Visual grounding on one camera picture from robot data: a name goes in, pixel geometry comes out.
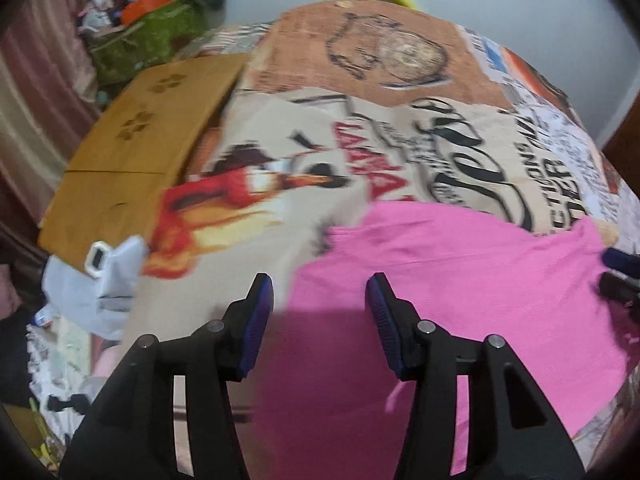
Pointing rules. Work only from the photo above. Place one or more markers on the printed blanket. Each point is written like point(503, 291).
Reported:
point(400, 160)

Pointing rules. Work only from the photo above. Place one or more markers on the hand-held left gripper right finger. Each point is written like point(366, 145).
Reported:
point(385, 330)

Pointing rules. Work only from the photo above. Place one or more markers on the striped brown curtain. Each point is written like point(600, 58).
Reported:
point(35, 110)

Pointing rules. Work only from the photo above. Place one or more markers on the orange box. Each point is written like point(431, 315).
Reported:
point(145, 7)

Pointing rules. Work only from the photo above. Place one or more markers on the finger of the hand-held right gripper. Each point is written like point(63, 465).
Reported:
point(622, 262)

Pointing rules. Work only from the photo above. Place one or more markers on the white square plastic piece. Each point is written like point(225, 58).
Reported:
point(92, 267)

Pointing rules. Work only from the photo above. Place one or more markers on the brown cardboard box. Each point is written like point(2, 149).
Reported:
point(140, 150)

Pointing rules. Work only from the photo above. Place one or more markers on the pink knit cardigan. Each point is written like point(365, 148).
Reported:
point(450, 285)

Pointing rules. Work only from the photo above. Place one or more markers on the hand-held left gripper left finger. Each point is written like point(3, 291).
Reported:
point(257, 330)

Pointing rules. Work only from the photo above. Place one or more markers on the green patterned box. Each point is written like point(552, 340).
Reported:
point(150, 45)

